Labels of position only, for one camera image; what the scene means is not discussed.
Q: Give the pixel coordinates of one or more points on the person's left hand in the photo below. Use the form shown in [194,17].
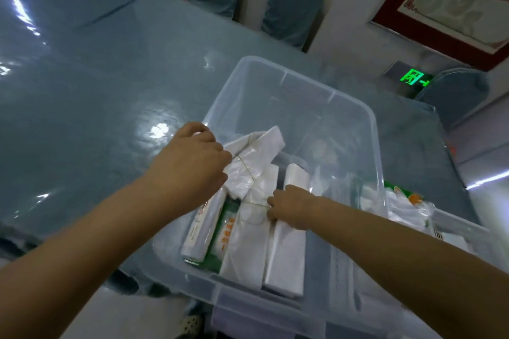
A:
[187,168]

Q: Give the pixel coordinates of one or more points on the person's right hand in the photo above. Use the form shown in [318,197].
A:
[296,207]

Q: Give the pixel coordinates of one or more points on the person's right fingers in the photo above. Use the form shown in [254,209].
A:
[278,201]

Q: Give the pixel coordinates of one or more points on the person's left thumb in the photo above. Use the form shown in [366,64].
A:
[218,185]

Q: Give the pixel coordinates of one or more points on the white plastic bag bundle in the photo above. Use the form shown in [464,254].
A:
[248,239]
[254,156]

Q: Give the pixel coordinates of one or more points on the person's right forearm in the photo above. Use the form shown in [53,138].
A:
[413,267]

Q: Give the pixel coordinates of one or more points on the person's left forearm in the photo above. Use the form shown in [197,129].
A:
[71,259]

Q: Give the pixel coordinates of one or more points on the white roll pack red print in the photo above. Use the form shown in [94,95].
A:
[202,227]

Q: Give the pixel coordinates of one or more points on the green and white packet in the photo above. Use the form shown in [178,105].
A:
[223,231]

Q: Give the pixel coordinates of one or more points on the folded white plastic bag pack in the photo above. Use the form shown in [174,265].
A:
[288,255]

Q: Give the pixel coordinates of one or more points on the large clear plastic storage bin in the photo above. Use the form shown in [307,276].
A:
[302,120]

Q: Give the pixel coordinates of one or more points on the clear bag green orange print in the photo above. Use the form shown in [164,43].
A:
[405,203]

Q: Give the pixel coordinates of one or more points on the person's white shoe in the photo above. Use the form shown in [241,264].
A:
[190,326]

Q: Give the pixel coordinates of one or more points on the blue tablecloth with clear cover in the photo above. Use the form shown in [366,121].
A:
[91,104]

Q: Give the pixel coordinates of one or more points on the green lit exit sign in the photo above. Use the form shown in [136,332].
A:
[413,78]

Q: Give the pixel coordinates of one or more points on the small clear plastic bin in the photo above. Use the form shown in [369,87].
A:
[465,235]

